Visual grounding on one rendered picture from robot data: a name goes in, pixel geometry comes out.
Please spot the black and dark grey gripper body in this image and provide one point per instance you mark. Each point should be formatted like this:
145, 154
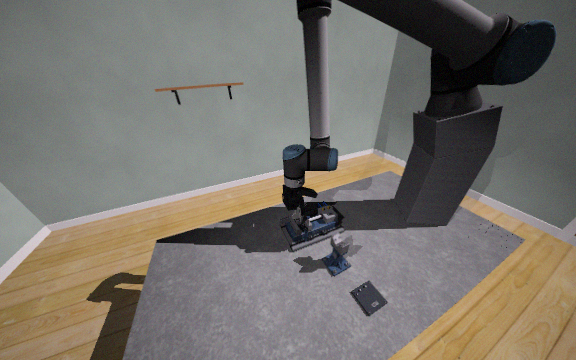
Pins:
294, 200

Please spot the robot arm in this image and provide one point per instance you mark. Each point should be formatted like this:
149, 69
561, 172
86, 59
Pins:
466, 52

